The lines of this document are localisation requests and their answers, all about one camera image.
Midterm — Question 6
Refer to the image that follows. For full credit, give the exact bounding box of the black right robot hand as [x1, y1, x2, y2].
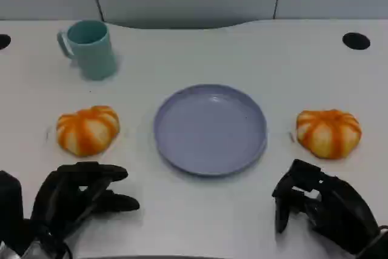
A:
[272, 158, 380, 254]

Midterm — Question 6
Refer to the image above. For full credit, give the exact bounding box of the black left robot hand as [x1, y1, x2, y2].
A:
[30, 161, 140, 238]

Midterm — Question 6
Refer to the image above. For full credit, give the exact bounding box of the orange and white toy bread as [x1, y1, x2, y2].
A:
[56, 106, 121, 157]
[296, 109, 363, 160]

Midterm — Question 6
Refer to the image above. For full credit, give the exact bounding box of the pale green mug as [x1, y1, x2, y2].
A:
[56, 19, 118, 81]

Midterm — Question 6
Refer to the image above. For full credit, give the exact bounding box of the lilac plate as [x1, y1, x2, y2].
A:
[153, 84, 268, 177]

